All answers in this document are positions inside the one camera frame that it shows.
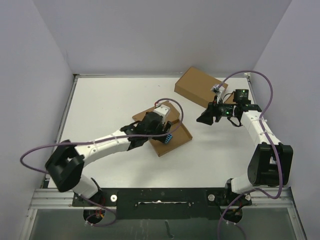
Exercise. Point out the large closed cardboard box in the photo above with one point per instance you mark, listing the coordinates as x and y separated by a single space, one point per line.
196 86

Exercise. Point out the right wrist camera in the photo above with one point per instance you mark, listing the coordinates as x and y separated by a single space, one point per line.
218 89

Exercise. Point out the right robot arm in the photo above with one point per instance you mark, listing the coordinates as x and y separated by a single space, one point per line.
271 162

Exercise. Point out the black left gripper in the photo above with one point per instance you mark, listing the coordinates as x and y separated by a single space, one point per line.
165 127

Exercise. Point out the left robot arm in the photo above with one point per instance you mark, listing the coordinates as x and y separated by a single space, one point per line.
65 165

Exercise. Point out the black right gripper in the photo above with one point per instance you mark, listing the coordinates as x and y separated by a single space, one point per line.
212 110

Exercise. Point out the aluminium table frame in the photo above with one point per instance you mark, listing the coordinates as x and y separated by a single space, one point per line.
134 149

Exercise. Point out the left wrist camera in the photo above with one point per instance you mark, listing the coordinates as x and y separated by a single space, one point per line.
163 111

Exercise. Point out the small closed cardboard box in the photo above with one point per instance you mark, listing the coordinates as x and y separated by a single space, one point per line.
229 99

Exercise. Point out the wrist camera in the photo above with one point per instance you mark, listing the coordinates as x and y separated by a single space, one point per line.
163 111
218 89

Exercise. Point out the small blue block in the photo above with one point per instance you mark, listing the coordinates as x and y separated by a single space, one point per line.
167 138

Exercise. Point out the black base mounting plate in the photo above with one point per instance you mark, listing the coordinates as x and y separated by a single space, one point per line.
171 203

